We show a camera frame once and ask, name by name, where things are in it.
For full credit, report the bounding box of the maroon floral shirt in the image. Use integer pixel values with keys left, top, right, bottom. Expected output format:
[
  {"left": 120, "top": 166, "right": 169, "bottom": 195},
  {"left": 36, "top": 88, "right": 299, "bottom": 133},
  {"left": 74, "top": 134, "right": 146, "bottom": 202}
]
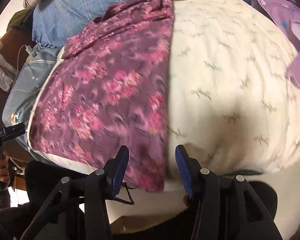
[{"left": 28, "top": 0, "right": 174, "bottom": 191}]

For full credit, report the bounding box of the person left hand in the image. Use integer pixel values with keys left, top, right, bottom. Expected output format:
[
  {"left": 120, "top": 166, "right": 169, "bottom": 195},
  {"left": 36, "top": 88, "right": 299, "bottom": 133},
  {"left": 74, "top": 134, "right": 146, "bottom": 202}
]
[{"left": 0, "top": 151, "right": 10, "bottom": 183}]

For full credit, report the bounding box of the grey logo pillow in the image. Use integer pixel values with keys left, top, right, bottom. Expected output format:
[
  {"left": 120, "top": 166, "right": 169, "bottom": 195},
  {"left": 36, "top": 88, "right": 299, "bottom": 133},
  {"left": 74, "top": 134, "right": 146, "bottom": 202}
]
[{"left": 2, "top": 44, "right": 61, "bottom": 153}]

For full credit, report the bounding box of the grey hanging cloth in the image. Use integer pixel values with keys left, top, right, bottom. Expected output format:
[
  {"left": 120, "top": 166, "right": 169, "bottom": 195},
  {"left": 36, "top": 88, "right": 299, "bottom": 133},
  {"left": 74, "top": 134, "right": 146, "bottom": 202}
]
[{"left": 0, "top": 53, "right": 17, "bottom": 92}]

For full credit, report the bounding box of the white phone charger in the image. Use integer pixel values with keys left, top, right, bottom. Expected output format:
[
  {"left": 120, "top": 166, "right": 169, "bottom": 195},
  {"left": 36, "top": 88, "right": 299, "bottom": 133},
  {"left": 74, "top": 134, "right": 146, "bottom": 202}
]
[{"left": 25, "top": 45, "right": 33, "bottom": 55}]

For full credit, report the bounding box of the cream leaf-print pillow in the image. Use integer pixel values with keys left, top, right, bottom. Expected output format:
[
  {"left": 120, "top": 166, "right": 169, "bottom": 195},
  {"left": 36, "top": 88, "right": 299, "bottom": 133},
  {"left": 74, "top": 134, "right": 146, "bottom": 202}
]
[{"left": 42, "top": 0, "right": 300, "bottom": 185}]

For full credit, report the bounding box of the purple floral garment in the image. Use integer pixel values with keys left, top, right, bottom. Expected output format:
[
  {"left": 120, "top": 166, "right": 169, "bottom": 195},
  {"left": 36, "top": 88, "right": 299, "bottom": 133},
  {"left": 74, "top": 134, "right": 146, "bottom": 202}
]
[{"left": 251, "top": 0, "right": 300, "bottom": 89}]

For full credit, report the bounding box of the black cable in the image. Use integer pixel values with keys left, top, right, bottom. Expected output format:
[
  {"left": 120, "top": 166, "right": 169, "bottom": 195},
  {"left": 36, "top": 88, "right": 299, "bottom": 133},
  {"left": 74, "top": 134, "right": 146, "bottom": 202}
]
[{"left": 113, "top": 182, "right": 136, "bottom": 205}]

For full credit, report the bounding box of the white charger cable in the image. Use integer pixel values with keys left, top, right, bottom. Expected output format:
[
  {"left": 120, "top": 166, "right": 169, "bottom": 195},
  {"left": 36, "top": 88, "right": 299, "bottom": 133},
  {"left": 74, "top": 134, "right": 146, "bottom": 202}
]
[{"left": 15, "top": 44, "right": 28, "bottom": 81}]

